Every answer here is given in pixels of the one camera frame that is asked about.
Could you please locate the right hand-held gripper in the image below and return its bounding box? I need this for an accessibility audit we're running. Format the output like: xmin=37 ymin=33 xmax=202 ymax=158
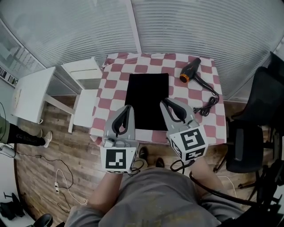
xmin=159 ymin=98 xmax=209 ymax=162

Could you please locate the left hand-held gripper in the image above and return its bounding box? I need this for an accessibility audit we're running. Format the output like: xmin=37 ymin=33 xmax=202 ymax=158
xmin=100 ymin=105 xmax=140 ymax=175

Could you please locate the black fabric bag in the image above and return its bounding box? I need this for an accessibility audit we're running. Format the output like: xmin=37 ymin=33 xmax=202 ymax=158
xmin=124 ymin=73 xmax=170 ymax=131

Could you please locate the black orange hair dryer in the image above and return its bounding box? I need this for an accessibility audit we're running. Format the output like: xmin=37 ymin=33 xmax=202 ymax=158
xmin=179 ymin=57 xmax=220 ymax=117

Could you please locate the person's left forearm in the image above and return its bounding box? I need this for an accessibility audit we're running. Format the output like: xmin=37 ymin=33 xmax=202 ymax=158
xmin=88 ymin=172 xmax=123 ymax=214

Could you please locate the person's right forearm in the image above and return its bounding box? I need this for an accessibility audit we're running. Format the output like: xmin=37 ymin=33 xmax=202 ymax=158
xmin=190 ymin=157 xmax=225 ymax=196

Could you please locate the person's left black shoe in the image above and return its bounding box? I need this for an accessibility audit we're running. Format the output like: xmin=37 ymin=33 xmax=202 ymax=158
xmin=138 ymin=146 xmax=149 ymax=159

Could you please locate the white chair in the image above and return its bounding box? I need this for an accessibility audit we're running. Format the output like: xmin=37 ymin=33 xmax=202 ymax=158
xmin=61 ymin=57 xmax=103 ymax=134

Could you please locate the red white checkered tablecloth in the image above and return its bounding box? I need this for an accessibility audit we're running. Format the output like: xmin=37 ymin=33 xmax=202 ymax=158
xmin=89 ymin=52 xmax=227 ymax=146

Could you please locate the black office chair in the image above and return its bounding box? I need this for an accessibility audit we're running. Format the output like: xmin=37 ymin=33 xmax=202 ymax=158
xmin=225 ymin=66 xmax=284 ymax=174
xmin=261 ymin=51 xmax=284 ymax=125

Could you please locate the person's grey shirt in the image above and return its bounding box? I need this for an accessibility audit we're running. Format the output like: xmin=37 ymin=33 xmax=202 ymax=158
xmin=64 ymin=167 xmax=245 ymax=227

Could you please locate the white table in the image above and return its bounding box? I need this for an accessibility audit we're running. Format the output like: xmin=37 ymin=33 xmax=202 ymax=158
xmin=10 ymin=66 xmax=75 ymax=125

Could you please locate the black rounded device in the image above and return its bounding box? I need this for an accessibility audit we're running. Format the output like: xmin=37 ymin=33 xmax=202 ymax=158
xmin=32 ymin=213 xmax=54 ymax=227

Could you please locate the black stand device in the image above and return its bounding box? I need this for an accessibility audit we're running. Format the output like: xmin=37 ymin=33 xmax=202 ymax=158
xmin=0 ymin=192 xmax=25 ymax=220

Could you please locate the thin black looped cable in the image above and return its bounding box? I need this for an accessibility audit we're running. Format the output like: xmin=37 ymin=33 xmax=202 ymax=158
xmin=129 ymin=158 xmax=144 ymax=176
xmin=170 ymin=159 xmax=196 ymax=172

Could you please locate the long black floor cable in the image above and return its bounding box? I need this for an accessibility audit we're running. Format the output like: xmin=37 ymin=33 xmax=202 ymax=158
xmin=16 ymin=153 xmax=74 ymax=214

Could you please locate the white cable with power strip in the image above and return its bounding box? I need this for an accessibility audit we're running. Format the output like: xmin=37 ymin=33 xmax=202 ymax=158
xmin=54 ymin=168 xmax=89 ymax=206

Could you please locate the thin white floor cable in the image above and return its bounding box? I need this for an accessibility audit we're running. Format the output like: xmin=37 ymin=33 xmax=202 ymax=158
xmin=218 ymin=175 xmax=238 ymax=198

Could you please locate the thick black cable bundle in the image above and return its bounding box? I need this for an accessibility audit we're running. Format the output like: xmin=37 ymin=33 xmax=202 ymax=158
xmin=189 ymin=171 xmax=261 ymax=206

